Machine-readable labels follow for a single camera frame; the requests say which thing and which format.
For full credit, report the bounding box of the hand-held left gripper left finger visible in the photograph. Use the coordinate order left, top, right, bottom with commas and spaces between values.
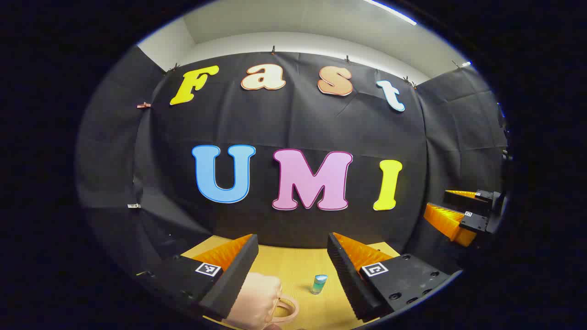
137, 234, 260, 321

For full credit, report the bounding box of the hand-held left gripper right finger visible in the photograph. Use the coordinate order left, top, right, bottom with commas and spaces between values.
327, 232, 452, 323

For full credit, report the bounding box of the black backdrop cloth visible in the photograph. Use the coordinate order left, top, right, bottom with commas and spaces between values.
76, 46, 509, 275

